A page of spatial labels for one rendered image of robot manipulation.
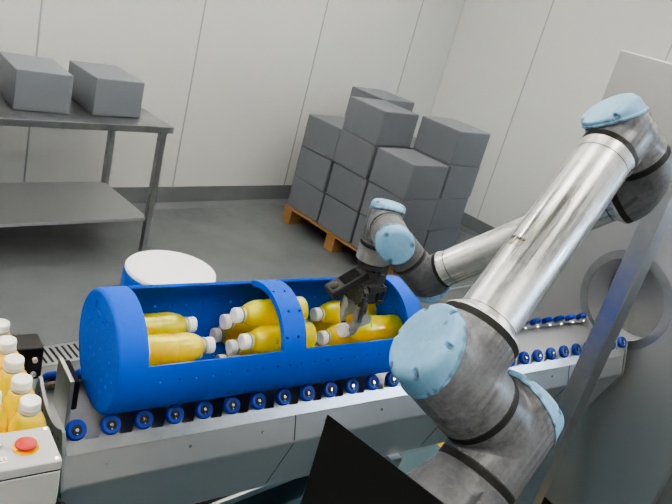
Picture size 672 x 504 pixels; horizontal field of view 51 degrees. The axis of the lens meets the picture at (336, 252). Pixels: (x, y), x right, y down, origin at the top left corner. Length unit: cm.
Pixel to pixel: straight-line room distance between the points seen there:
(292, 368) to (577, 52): 529
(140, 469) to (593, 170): 117
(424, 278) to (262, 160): 451
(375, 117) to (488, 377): 415
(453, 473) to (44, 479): 70
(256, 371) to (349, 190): 377
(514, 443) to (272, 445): 84
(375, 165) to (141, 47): 184
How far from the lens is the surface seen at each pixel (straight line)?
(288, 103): 610
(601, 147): 140
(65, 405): 168
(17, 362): 159
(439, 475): 121
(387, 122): 518
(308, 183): 571
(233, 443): 183
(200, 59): 550
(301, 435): 194
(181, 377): 161
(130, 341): 154
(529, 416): 124
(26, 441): 138
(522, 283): 122
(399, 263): 167
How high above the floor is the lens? 198
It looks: 21 degrees down
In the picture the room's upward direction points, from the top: 16 degrees clockwise
